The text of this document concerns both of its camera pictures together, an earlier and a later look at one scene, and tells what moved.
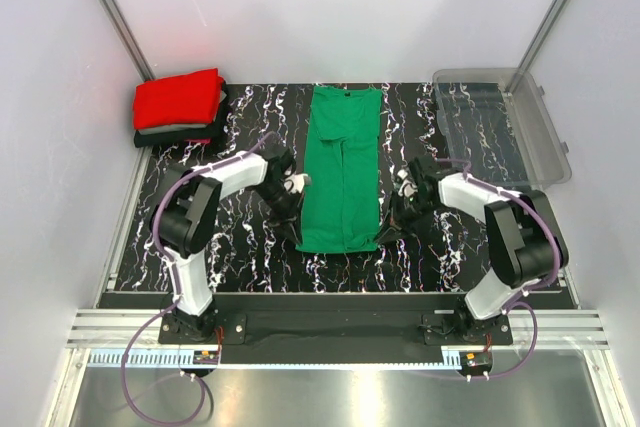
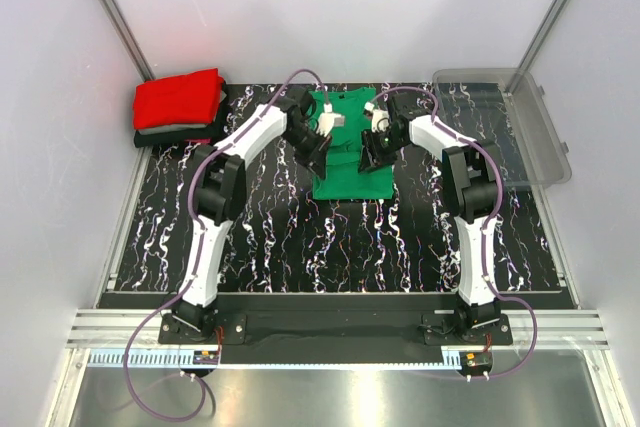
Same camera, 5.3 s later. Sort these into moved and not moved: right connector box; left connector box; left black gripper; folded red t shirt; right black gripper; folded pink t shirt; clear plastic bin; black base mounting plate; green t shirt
Moved: right black gripper; green t shirt; left black gripper
Not moved: right connector box; folded red t shirt; left connector box; clear plastic bin; black base mounting plate; folded pink t shirt
